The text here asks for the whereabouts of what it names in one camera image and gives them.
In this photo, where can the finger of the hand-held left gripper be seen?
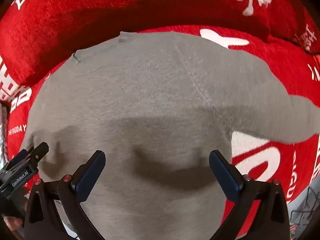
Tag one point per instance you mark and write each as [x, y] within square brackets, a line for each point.
[40, 151]

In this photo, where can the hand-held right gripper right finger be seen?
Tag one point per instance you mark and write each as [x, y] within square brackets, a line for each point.
[222, 175]

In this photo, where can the person's left hand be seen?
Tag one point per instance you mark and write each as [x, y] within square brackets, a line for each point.
[13, 222]

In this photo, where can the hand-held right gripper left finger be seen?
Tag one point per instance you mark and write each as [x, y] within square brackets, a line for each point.
[93, 175]

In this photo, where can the red printed blanket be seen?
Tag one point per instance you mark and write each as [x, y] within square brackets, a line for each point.
[100, 10]

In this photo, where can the grey knit sweater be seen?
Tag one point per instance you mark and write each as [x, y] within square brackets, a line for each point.
[150, 92]

